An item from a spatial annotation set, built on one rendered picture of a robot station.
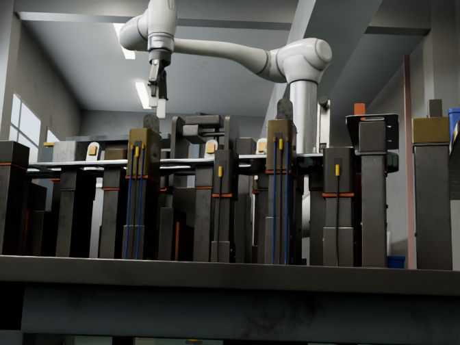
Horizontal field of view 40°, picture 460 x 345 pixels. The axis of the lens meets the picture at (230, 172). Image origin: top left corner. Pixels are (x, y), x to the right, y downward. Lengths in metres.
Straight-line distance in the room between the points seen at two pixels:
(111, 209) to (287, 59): 1.05
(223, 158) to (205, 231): 0.23
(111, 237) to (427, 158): 0.82
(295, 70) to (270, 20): 4.71
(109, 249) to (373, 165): 0.79
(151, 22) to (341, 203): 1.11
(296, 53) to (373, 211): 1.32
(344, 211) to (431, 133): 0.27
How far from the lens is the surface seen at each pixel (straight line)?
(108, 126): 11.83
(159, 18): 2.25
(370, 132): 1.25
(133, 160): 1.56
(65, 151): 2.04
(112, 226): 1.73
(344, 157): 1.42
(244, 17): 7.13
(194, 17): 7.13
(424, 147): 1.49
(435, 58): 7.32
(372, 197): 1.23
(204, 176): 1.66
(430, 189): 1.47
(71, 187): 1.80
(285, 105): 1.52
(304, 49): 2.44
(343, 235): 1.40
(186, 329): 1.04
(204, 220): 1.64
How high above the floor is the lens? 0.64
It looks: 11 degrees up
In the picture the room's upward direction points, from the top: 2 degrees clockwise
